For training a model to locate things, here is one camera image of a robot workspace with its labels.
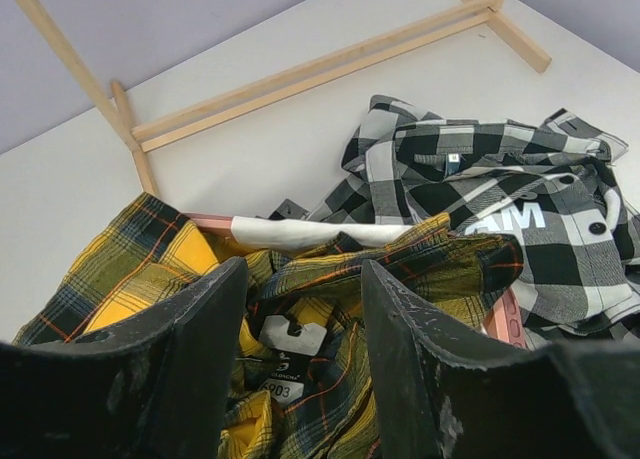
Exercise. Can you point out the black white checkered shirt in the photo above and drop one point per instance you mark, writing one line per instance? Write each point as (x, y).
(551, 186)

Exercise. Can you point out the plaid shirt paper tag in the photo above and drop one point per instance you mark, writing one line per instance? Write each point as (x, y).
(294, 345)

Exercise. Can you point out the yellow plaid shirt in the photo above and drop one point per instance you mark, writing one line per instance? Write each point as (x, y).
(151, 251)

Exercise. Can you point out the pink plastic basket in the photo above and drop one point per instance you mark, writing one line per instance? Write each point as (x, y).
(503, 322)

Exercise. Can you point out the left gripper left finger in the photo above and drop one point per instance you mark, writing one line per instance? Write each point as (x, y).
(152, 386)

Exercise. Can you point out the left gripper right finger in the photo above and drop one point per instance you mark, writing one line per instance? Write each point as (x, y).
(445, 390)

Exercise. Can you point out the wooden clothes rack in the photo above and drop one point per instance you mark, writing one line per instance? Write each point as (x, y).
(142, 139)

